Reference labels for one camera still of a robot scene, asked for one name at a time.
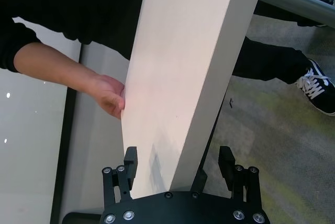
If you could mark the person's bare right forearm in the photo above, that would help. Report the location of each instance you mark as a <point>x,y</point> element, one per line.
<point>52,64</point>

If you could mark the black wall rail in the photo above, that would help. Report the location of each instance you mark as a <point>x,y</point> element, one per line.
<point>66,129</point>

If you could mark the person in black clothes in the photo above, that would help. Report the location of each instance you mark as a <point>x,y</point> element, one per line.
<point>78,1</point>

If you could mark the white rectangular table top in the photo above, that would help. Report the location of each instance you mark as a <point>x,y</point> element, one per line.
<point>180,77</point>

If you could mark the person's right hand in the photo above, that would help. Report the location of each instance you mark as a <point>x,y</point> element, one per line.
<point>108,95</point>

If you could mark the black trousers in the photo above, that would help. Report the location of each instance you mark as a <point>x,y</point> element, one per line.
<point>269,61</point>

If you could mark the small black floor scrap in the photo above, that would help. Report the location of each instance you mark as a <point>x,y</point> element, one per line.
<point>231,103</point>

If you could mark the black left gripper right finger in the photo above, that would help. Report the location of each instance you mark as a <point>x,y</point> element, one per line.
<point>227,166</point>

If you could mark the black white right sneaker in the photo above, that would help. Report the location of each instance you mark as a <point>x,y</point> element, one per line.
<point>318,90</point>

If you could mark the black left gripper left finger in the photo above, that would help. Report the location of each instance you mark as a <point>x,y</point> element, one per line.
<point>130,166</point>

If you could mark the chrome table column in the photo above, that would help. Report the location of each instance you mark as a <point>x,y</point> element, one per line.
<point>298,0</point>

